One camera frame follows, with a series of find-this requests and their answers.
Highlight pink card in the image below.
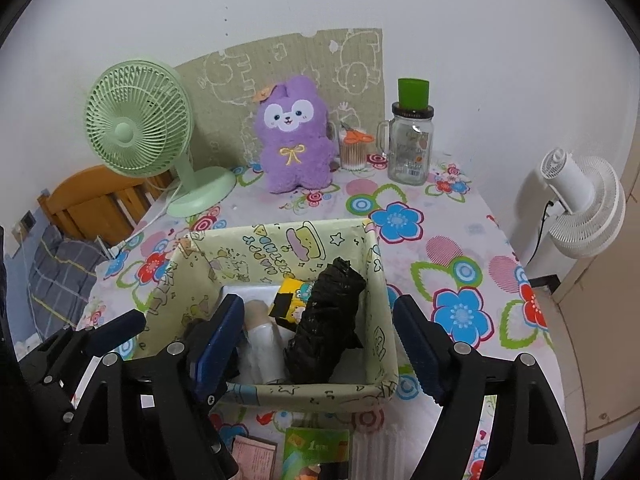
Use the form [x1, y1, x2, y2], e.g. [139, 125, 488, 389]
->
[231, 435, 279, 480]

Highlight cartoon print storage box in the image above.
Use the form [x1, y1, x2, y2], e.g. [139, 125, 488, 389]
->
[131, 217, 400, 413]

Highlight black plastic bag roll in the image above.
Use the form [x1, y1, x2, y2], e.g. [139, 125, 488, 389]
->
[284, 257, 367, 385]

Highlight white fan cord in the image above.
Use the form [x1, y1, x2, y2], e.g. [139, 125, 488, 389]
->
[97, 180, 186, 261]

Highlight green cartoon print board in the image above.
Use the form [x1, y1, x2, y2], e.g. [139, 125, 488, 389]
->
[172, 27, 385, 168]

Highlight green plastic cup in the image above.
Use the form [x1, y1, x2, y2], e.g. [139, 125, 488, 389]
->
[397, 78, 432, 110]

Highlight grey plaid bedding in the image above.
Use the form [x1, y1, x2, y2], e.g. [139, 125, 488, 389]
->
[27, 222, 108, 331]

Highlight wooden chair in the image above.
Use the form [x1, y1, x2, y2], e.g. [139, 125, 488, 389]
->
[37, 165, 176, 246]

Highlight beige door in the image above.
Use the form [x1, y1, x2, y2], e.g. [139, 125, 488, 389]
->
[550, 125, 640, 443]

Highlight white standing fan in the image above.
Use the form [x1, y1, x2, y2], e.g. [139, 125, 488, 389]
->
[510, 147, 626, 268]

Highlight yellow cartoon print packet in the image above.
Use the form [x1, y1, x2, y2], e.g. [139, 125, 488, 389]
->
[269, 279, 316, 333]

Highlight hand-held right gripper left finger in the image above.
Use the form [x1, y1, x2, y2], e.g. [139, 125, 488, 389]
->
[65, 293, 246, 480]

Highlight green packet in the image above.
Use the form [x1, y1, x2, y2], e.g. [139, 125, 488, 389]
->
[282, 427, 351, 480]

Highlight clear plastic packet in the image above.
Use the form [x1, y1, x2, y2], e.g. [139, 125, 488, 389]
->
[350, 427, 401, 480]

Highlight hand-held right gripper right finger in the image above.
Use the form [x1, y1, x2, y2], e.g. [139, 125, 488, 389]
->
[393, 295, 582, 480]

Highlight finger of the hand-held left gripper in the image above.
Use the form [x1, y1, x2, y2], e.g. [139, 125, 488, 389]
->
[22, 310, 147, 441]

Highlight beige roll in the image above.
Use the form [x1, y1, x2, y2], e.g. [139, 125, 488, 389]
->
[243, 300, 276, 331]

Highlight white plastic bag roll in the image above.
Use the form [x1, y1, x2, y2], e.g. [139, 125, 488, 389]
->
[242, 322, 288, 385]

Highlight purple plush toy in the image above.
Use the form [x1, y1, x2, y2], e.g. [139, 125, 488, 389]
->
[253, 76, 337, 195]

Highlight orange scissors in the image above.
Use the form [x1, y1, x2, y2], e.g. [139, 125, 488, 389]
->
[340, 122, 375, 143]

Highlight glass jar mug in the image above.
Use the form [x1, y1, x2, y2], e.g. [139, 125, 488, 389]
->
[375, 102, 434, 187]

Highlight black fan cable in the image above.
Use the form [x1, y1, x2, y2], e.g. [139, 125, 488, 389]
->
[527, 200, 553, 263]

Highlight green desk fan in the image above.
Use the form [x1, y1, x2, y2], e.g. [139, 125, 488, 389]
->
[83, 59, 237, 218]

